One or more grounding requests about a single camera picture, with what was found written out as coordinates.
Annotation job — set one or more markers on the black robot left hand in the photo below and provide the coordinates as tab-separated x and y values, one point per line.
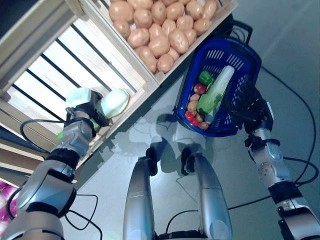
80	98

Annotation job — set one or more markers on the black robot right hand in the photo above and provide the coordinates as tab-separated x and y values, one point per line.
255	112

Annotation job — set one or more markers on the blue plastic shopping basket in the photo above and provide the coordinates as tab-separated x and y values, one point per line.
252	57

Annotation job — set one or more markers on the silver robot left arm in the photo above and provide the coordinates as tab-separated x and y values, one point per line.
75	135

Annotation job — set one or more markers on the brown potato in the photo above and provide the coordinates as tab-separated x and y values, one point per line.
201	25
158	46
165	62
192	106
122	28
173	53
195	97
208	8
203	125
195	8
178	40
138	37
199	117
147	56

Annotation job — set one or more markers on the red apple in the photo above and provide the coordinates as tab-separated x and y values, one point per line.
200	88

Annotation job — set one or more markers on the green bell pepper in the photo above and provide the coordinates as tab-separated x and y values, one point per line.
205	77

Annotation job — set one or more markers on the wooden display stand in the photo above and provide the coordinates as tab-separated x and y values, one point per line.
15	155

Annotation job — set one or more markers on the silver robot left leg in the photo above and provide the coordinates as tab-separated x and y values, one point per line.
137	200

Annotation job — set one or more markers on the black robot waist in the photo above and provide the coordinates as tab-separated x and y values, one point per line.
180	236

